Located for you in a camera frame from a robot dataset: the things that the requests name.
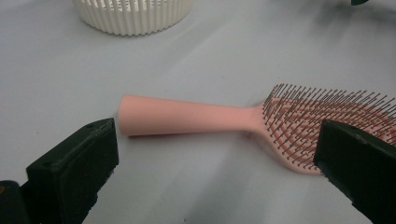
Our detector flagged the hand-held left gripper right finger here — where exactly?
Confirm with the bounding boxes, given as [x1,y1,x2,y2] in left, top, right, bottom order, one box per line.
[312,119,396,224]

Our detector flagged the pink hairbrush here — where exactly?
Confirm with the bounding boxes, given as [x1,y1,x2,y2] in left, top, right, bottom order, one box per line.
[118,83,396,175]

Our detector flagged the white slatted plastic basket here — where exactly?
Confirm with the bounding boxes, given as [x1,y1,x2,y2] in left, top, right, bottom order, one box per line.
[71,0,194,36]

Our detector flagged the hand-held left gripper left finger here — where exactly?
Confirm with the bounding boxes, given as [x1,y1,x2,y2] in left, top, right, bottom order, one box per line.
[26,117,120,224]

